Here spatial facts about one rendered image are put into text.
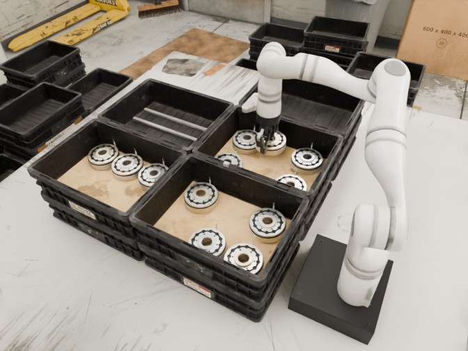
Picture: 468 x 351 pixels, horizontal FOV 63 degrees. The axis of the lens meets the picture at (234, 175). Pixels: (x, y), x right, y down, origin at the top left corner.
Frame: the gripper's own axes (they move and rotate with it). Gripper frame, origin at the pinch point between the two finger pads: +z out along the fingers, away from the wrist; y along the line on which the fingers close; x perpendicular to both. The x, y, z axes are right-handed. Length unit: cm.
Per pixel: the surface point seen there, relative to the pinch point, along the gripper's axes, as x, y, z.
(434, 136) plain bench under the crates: -49, 58, 18
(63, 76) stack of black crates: 162, 43, 42
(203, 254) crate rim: -6.7, -48.4, -5.1
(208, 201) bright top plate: 5.0, -28.4, 2.4
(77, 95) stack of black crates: 122, 20, 30
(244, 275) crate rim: -18, -49, -5
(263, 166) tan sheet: -1.3, -4.5, 5.3
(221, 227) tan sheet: -2.1, -33.0, 5.1
